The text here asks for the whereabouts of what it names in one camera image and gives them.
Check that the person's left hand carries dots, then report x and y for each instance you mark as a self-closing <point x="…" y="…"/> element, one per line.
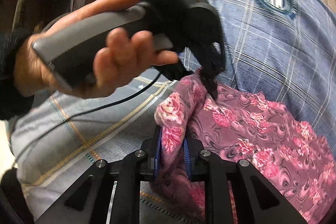
<point x="115" y="65"/>

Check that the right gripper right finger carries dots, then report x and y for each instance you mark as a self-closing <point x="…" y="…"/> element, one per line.
<point x="235" y="192"/>

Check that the pink floral shirt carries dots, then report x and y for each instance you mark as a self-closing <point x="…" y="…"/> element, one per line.
<point x="239" y="125"/>

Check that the grey patterned bed sheet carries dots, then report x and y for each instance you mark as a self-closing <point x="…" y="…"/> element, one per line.
<point x="62" y="136"/>

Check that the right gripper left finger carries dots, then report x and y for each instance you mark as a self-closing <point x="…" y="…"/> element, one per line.
<point x="108" y="192"/>

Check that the blue plaid pillow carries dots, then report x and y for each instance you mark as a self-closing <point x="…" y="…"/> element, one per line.
<point x="286" y="50"/>

